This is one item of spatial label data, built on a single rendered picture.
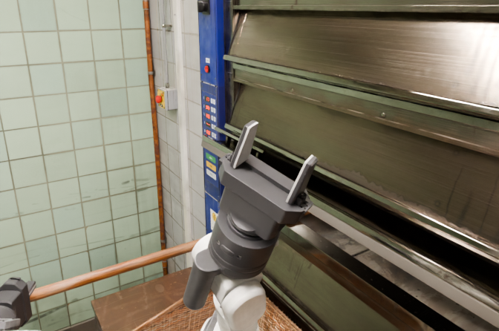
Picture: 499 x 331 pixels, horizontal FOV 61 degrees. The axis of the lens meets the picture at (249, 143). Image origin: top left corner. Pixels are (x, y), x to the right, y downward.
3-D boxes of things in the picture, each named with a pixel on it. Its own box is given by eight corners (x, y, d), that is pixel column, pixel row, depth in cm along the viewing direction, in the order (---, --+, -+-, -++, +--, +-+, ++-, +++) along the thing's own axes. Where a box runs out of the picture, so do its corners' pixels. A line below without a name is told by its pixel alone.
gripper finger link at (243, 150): (247, 130, 49) (234, 169, 52) (261, 120, 51) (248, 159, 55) (236, 123, 49) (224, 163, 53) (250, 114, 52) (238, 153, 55)
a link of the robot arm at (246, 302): (266, 286, 59) (269, 320, 69) (235, 237, 64) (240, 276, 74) (226, 311, 57) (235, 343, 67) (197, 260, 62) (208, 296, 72)
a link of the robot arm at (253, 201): (291, 228, 47) (261, 290, 54) (325, 188, 54) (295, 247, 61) (203, 169, 51) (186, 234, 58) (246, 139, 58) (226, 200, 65)
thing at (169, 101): (171, 105, 219) (170, 85, 216) (179, 108, 211) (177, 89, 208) (157, 107, 216) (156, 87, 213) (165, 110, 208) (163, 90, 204)
